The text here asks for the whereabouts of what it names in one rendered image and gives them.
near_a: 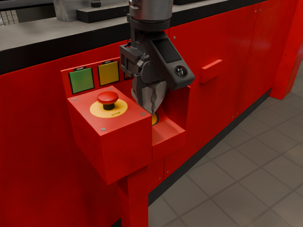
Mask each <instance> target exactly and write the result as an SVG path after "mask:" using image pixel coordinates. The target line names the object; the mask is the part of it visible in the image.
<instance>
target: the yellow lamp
mask: <svg viewBox="0 0 303 227"><path fill-rule="evenodd" d="M99 74H100V82H101V85H104V84H108V83H111V82H115V81H118V80H119V74H118V62H113V63H109V64H104V65H101V66H99Z"/></svg>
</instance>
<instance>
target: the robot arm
mask: <svg viewBox="0 0 303 227"><path fill-rule="evenodd" d="M172 9H173V0H129V14H127V22H129V23H130V25H131V39H128V40H127V44H125V45H120V69H121V70H122V71H124V72H125V73H126V75H128V76H129V77H130V78H132V77H134V79H133V81H132V89H131V94H132V96H133V98H134V99H135V100H136V101H137V102H138V104H139V106H140V107H142V108H143V109H144V110H146V111H147V112H148V113H150V114H151V115H153V114H154V113H155V112H156V110H157V109H158V107H159V106H160V104H161V103H162V101H163V99H164V97H165V96H166V94H167V91H168V89H169V88H170V89H171V90H173V91H174V90H177V89H179V88H182V87H185V86H189V85H190V84H191V83H192V82H193V81H194V79H195V76H194V74H193V73H192V71H191V70H190V68H189V67H188V65H187V64H186V63H185V61H184V59H183V58H182V56H181V55H180V53H179V52H178V51H177V49H176V48H175V46H174V45H173V43H172V42H171V40H170V39H169V37H168V36H167V34H166V33H165V32H164V31H163V30H166V29H168V28H169V27H170V18H171V16H172ZM129 40H130V42H128V41H129ZM128 46H130V47H128Z"/></svg>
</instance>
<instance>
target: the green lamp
mask: <svg viewBox="0 0 303 227"><path fill-rule="evenodd" d="M70 78H71V83H72V88H73V93H76V92H80V91H83V90H87V89H90V88H93V87H94V86H93V80H92V71H91V68H88V69H84V70H80V71H76V72H72V73H70Z"/></svg>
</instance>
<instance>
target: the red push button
mask: <svg viewBox="0 0 303 227"><path fill-rule="evenodd" d="M118 98H119V97H118V94H117V93H115V92H112V91H105V92H102V93H100V94H99V95H98V96H97V100H98V101H99V103H101V104H103V109H104V110H112V109H114V108H115V102H116V101H117V100H118Z"/></svg>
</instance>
